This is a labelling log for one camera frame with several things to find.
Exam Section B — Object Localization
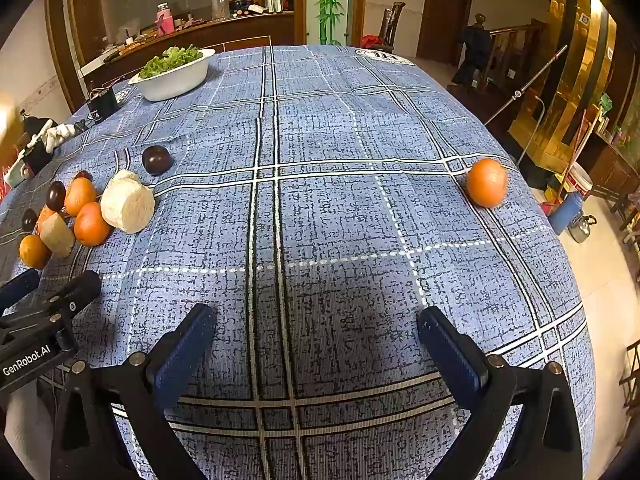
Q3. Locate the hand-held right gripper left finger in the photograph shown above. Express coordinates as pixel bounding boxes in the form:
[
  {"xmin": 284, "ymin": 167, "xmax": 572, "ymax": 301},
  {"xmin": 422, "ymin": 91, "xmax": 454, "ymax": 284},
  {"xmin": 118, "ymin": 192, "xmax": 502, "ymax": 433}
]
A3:
[{"xmin": 50, "ymin": 302, "xmax": 218, "ymax": 480}]

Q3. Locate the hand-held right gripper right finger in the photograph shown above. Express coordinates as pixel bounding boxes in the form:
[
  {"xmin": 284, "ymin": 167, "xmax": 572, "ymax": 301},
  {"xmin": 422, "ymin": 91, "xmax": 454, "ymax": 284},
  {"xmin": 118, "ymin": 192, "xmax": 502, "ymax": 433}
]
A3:
[{"xmin": 417, "ymin": 306, "xmax": 583, "ymax": 480}]

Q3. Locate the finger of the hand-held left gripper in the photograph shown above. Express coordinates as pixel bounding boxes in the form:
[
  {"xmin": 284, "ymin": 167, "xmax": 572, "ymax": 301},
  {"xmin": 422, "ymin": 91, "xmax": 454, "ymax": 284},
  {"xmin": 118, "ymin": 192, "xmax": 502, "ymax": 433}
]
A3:
[
  {"xmin": 0, "ymin": 268, "xmax": 41, "ymax": 312},
  {"xmin": 47, "ymin": 269, "xmax": 103, "ymax": 322}
]

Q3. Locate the small white peeled chunk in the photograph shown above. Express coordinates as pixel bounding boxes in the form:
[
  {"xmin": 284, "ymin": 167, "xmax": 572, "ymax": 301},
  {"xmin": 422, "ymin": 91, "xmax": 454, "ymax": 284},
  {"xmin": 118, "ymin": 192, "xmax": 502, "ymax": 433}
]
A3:
[{"xmin": 40, "ymin": 213, "xmax": 77, "ymax": 259}]

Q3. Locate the large white peeled chunk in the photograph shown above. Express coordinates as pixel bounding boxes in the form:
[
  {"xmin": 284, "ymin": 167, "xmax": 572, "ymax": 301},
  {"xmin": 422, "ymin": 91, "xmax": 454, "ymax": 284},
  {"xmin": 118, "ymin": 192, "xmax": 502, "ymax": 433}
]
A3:
[{"xmin": 100, "ymin": 169, "xmax": 156, "ymax": 235}]

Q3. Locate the metal kettle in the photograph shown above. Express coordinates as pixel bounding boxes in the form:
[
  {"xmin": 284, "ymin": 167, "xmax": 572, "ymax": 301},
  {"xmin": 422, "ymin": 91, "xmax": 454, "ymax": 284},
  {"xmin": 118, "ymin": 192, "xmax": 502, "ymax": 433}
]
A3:
[{"xmin": 567, "ymin": 214, "xmax": 598, "ymax": 244}]

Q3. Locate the blue bucket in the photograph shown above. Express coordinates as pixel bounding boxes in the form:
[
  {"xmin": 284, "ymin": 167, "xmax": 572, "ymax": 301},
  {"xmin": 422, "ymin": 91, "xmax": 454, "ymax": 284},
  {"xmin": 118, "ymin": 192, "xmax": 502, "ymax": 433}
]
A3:
[{"xmin": 548, "ymin": 191, "xmax": 585, "ymax": 236}]

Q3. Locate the black box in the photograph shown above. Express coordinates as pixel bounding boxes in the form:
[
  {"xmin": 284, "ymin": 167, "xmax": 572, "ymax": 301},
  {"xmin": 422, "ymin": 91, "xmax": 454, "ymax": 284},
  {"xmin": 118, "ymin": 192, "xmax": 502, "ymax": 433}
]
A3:
[{"xmin": 86, "ymin": 87, "xmax": 121, "ymax": 122}]

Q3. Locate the blue plaid tablecloth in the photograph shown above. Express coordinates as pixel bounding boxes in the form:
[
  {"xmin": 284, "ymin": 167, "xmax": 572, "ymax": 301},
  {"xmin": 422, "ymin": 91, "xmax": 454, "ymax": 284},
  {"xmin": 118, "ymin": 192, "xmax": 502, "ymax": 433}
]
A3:
[{"xmin": 0, "ymin": 44, "xmax": 598, "ymax": 480}]

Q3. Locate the white bucket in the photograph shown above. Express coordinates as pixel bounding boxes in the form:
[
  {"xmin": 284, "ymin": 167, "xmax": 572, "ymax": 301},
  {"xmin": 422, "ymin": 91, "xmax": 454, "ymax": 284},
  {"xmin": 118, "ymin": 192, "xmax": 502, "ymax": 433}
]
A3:
[{"xmin": 565, "ymin": 161, "xmax": 594, "ymax": 195}]

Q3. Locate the white bowl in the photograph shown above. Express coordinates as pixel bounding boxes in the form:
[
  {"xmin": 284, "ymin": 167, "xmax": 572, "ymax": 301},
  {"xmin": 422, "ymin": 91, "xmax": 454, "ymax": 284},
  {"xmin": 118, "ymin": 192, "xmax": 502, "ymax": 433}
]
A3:
[{"xmin": 128, "ymin": 48, "xmax": 217, "ymax": 102}]

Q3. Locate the green lettuce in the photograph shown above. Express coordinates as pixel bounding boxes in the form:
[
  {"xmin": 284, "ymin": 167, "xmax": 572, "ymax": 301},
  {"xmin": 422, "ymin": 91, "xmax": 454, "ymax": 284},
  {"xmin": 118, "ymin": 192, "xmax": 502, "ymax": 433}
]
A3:
[{"xmin": 139, "ymin": 45, "xmax": 203, "ymax": 80}]

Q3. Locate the pink bottle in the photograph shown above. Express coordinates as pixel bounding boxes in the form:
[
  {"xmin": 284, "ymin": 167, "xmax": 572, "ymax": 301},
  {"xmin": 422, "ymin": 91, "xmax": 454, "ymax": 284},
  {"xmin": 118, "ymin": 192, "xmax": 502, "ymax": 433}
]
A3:
[{"xmin": 154, "ymin": 3, "xmax": 176, "ymax": 36}]

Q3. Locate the metal pole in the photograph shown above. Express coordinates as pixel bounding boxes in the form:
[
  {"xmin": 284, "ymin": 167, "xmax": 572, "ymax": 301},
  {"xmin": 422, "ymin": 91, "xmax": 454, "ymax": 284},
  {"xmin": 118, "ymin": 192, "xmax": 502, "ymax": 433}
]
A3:
[{"xmin": 485, "ymin": 45, "xmax": 569, "ymax": 126}]

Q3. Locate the wooden sideboard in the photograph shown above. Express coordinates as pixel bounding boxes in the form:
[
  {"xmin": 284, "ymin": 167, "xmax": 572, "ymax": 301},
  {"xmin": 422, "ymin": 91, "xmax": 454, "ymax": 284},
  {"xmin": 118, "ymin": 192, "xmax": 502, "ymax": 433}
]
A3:
[{"xmin": 75, "ymin": 10, "xmax": 296, "ymax": 92}]

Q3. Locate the dark hanging jacket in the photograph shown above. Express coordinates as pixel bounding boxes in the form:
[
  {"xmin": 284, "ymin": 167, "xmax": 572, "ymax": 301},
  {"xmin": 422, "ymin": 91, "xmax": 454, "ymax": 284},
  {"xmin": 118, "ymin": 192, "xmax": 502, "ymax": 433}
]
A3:
[{"xmin": 452, "ymin": 12, "xmax": 496, "ymax": 88}]

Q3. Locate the wooden stair railing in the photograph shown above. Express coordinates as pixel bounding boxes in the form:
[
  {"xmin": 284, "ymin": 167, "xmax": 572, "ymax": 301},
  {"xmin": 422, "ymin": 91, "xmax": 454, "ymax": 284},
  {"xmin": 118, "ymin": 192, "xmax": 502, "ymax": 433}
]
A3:
[{"xmin": 487, "ymin": 19, "xmax": 551, "ymax": 106}]

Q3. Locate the wooden chair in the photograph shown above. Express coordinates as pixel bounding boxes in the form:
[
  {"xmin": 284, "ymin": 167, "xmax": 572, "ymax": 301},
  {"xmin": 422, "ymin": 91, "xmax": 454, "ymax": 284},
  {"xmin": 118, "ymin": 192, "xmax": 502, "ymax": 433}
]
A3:
[{"xmin": 377, "ymin": 1, "xmax": 407, "ymax": 53}]

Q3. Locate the wooden door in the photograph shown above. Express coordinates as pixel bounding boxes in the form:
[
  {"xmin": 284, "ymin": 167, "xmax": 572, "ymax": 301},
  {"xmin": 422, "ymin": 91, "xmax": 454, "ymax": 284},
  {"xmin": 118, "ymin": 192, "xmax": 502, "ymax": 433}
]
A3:
[{"xmin": 416, "ymin": 0, "xmax": 475, "ymax": 67}]

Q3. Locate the bamboo wall painting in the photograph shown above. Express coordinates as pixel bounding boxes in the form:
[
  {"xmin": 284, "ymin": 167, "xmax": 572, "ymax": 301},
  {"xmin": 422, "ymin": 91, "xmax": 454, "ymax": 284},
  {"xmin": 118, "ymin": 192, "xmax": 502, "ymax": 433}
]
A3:
[{"xmin": 316, "ymin": 0, "xmax": 351, "ymax": 47}]

